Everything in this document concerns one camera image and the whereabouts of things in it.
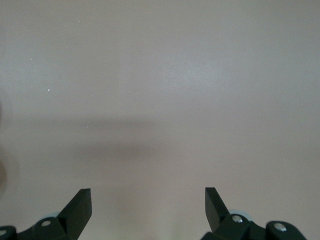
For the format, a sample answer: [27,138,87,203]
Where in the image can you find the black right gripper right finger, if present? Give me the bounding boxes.
[201,186,307,240]

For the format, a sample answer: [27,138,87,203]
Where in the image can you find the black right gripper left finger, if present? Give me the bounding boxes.
[0,188,93,240]

